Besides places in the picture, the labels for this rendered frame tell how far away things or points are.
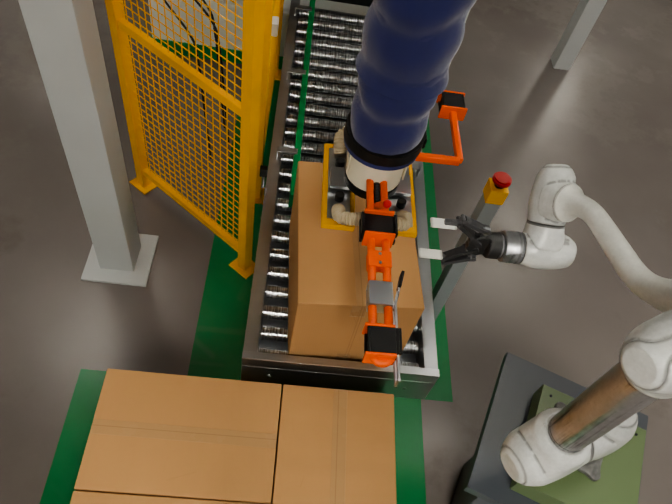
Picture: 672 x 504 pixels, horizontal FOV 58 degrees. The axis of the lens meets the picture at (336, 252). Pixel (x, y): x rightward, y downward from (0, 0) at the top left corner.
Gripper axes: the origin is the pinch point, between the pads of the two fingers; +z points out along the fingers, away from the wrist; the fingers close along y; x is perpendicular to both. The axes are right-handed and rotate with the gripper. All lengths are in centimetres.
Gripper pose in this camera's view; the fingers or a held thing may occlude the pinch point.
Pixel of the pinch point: (428, 238)
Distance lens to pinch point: 167.2
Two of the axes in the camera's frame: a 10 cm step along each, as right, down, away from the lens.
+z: -9.9, -1.0, -1.0
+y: -1.4, 5.9, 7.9
